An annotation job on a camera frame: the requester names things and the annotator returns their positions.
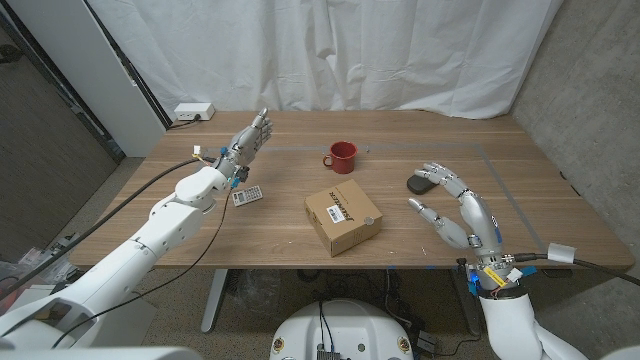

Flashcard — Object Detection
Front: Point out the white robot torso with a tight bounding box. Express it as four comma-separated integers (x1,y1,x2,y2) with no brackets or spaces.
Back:
268,298,415,360

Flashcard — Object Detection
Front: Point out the red enamel mug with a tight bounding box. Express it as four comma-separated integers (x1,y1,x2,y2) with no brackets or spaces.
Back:
322,140,359,175

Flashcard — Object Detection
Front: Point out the black power strip cord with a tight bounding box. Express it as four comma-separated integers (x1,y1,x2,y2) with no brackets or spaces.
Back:
167,115,202,131

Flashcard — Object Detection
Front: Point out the white cabinet panel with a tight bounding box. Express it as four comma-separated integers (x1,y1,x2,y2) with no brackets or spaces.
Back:
7,0,167,158

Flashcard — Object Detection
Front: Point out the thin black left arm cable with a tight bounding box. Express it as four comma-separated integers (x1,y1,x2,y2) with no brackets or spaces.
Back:
51,187,235,350

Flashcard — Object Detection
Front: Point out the small grey calculator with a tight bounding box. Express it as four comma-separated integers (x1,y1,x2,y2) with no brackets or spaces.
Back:
231,185,264,208

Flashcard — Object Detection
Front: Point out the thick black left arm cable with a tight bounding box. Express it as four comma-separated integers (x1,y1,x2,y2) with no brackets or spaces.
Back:
0,156,217,301

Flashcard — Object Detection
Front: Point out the white floor plate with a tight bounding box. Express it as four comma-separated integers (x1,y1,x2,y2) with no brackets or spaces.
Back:
97,292,159,347

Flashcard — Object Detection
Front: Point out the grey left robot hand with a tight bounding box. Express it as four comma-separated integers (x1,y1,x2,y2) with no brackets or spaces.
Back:
214,107,274,181

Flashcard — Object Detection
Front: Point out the grey power brick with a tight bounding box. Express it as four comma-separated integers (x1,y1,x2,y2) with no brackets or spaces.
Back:
416,329,440,354

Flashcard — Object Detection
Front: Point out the floor clutter pile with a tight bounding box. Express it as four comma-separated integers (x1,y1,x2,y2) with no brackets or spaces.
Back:
0,232,81,301

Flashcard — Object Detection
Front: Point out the brown cardboard packing box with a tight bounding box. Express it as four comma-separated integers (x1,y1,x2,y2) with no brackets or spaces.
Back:
304,178,384,258

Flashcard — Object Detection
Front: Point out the white fabric curtain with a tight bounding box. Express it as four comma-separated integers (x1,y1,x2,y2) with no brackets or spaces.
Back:
87,0,564,120

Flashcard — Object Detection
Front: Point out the grey table leg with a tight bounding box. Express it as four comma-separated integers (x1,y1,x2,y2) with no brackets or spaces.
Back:
200,268,229,334
451,268,482,337

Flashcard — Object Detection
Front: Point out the dark oval glasses case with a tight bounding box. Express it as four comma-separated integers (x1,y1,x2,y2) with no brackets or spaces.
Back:
406,173,439,196

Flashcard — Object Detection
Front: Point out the white power strip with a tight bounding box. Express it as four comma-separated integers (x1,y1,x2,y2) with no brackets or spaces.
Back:
173,102,216,122

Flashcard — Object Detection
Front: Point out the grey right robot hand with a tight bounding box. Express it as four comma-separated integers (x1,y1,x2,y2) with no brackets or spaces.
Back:
407,162,506,262

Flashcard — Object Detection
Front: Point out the black cable bundle under table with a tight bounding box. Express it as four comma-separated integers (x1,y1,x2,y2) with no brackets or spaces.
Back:
297,268,416,331

